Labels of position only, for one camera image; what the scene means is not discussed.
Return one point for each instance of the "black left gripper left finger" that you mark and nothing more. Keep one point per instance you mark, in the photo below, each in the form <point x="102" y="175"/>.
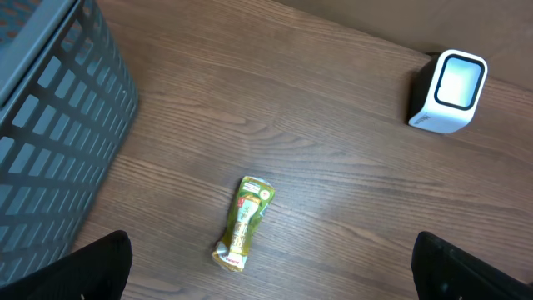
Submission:
<point x="98" y="271"/>

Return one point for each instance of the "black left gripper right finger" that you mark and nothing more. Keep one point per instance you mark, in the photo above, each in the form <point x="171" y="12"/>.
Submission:
<point x="443" y="271"/>

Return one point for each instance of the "green gold snack pouch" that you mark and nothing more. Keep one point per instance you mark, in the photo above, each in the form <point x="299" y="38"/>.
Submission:
<point x="251" y="201"/>

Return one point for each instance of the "white barcode scanner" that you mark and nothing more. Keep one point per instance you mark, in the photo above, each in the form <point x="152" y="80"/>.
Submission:
<point x="446" y="91"/>

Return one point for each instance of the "dark grey plastic basket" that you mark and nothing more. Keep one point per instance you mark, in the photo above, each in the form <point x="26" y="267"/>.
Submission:
<point x="67" y="104"/>

